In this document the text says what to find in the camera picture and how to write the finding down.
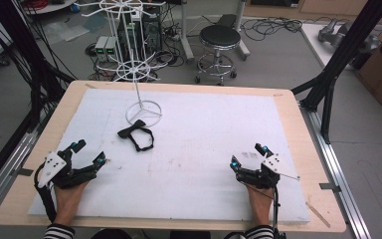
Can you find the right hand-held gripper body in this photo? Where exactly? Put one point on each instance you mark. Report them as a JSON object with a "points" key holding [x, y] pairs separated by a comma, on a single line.
{"points": [[262, 174]]}

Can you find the white foam mat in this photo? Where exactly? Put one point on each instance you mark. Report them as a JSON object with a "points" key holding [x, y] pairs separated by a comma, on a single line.
{"points": [[192, 159]]}

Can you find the black bow tie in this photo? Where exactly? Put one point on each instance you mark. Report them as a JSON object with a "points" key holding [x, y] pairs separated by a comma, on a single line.
{"points": [[136, 133]]}

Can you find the grey table leg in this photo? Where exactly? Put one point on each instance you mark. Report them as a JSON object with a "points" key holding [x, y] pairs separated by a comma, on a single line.
{"points": [[242, 30], [186, 33]]}

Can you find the black foot pedal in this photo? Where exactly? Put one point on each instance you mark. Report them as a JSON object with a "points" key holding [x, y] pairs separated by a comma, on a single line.
{"points": [[227, 20]]}

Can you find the grey power supply unit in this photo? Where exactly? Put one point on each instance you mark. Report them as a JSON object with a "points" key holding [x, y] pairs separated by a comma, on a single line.
{"points": [[111, 48], [100, 46]]}

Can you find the white platform board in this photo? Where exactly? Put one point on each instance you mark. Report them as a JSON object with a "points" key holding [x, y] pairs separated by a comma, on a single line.
{"points": [[315, 43]]}

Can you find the person's dark lap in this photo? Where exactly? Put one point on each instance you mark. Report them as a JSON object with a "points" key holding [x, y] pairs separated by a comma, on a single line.
{"points": [[152, 235]]}

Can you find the black round stool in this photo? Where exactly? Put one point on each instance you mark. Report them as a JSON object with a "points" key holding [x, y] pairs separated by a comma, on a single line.
{"points": [[219, 40]]}

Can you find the person's right hand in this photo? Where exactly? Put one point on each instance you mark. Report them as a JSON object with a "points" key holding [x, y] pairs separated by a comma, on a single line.
{"points": [[260, 203]]}

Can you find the black metal frame stand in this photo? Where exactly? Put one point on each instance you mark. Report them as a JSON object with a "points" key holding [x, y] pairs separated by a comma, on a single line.
{"points": [[341, 56]]}

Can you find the aluminium rail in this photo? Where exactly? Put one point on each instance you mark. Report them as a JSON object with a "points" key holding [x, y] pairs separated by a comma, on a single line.
{"points": [[6, 172], [338, 172]]}

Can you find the black computer tower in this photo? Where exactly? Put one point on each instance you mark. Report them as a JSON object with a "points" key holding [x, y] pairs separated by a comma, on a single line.
{"points": [[146, 33]]}

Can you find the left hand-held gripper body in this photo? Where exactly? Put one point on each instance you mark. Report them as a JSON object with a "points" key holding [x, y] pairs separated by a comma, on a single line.
{"points": [[57, 168]]}

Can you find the black tape piece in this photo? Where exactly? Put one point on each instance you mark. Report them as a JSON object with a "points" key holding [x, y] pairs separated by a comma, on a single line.
{"points": [[329, 187], [25, 172]]}

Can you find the person's left hand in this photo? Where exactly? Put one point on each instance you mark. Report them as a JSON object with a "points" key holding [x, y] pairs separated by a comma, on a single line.
{"points": [[68, 200]]}

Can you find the thin wooden stick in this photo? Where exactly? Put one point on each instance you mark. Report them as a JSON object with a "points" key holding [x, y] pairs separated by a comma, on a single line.
{"points": [[317, 214]]}

